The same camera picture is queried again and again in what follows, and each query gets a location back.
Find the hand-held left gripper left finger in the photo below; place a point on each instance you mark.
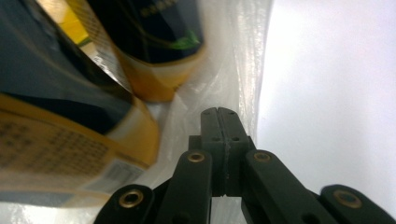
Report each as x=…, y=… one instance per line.
x=199, y=183

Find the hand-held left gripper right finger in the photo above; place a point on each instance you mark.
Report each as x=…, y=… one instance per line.
x=264, y=186

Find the clear plastic bag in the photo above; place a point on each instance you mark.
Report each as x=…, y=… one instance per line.
x=227, y=62

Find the orange bottle with white cap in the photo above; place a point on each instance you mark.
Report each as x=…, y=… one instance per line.
x=155, y=46
x=62, y=133

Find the white table mat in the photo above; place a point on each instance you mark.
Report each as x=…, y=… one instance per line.
x=327, y=93

